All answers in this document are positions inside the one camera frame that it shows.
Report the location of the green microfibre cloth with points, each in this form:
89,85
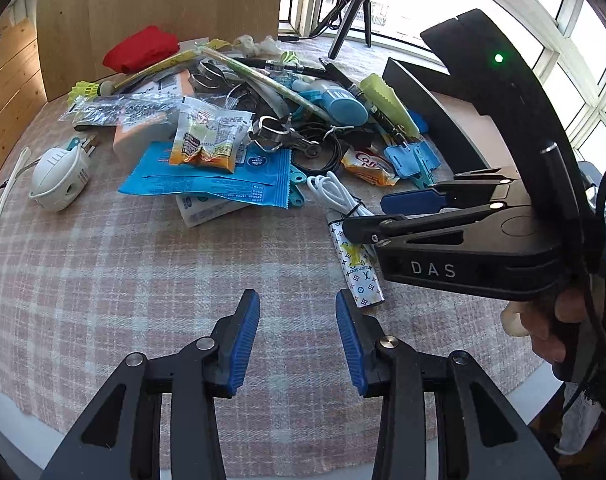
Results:
385,99

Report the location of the white respirator mask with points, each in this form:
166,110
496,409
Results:
59,177

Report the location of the red cloth pouch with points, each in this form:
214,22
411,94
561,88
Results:
141,50

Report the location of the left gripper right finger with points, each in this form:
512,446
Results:
479,434

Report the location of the plaid tablecloth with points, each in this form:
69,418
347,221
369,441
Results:
113,274

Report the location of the orange snack packet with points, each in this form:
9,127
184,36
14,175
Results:
208,136

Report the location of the orange tissue pack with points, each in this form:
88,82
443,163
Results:
150,114

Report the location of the wooden board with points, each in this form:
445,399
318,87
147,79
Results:
74,35

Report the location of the crumpled white tissue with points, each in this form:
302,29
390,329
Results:
255,49

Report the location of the black tripod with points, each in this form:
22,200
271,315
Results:
345,12

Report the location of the coffee mate sachet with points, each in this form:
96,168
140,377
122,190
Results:
369,167

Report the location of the teal plastic clothes peg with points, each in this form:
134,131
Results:
296,197

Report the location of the blue wet wipes packet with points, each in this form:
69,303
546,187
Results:
262,180

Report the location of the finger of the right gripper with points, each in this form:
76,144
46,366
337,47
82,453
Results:
469,189
373,229

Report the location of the silver metal clip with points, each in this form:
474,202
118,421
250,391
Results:
270,136

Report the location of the yellow shuttlecock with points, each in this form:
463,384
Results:
90,90

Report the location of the white box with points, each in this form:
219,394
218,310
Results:
198,209

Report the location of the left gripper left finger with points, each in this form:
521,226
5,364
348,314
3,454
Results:
117,436

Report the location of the black marker pen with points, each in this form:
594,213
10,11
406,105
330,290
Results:
278,66

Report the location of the yellow paper chopstick sleeve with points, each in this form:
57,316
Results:
171,61

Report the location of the paper chopsticks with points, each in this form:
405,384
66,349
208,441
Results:
247,71

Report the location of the blue phone stand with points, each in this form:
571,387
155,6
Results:
413,161

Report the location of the blue cap lotion tube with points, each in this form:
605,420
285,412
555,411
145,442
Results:
342,107

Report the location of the black tray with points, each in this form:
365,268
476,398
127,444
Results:
466,139

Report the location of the right hand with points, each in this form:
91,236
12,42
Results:
534,319

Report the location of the patterned lighter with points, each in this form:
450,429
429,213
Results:
357,266

